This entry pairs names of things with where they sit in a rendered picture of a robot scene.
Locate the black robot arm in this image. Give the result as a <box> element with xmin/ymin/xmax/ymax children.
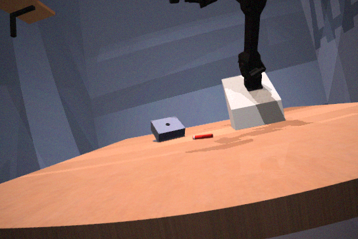
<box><xmin>192</xmin><ymin>0</ymin><xmax>267</xmax><ymax>91</ymax></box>

